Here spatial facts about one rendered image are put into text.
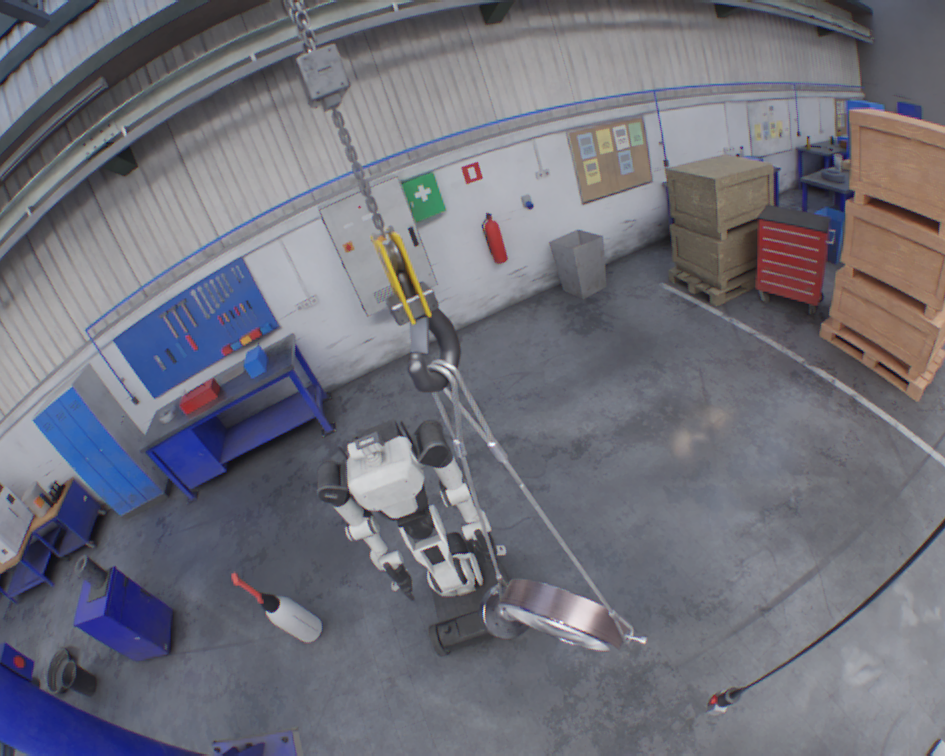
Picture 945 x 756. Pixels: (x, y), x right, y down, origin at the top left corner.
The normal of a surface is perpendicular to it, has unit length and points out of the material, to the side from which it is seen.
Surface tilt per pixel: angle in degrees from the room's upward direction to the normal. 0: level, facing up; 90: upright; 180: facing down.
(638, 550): 0
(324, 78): 90
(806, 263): 90
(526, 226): 90
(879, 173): 90
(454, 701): 0
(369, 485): 45
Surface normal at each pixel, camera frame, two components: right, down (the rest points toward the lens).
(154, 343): 0.36, 0.48
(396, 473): -0.02, -0.17
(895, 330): -0.91, 0.41
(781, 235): -0.72, 0.57
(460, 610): -0.29, -0.77
